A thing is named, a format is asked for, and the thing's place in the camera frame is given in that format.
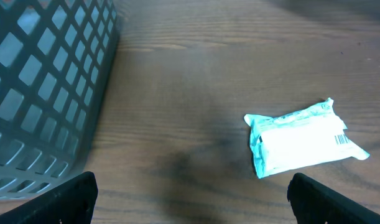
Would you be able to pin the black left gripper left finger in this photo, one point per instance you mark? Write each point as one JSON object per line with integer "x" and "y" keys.
{"x": 72, "y": 202}

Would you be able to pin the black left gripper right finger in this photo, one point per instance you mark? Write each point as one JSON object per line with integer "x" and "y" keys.
{"x": 313, "y": 202}

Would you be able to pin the teal white wipes pack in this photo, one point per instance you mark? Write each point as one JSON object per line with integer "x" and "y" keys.
{"x": 299, "y": 139}

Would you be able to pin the grey plastic mesh basket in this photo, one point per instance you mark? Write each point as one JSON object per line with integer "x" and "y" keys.
{"x": 55, "y": 59}

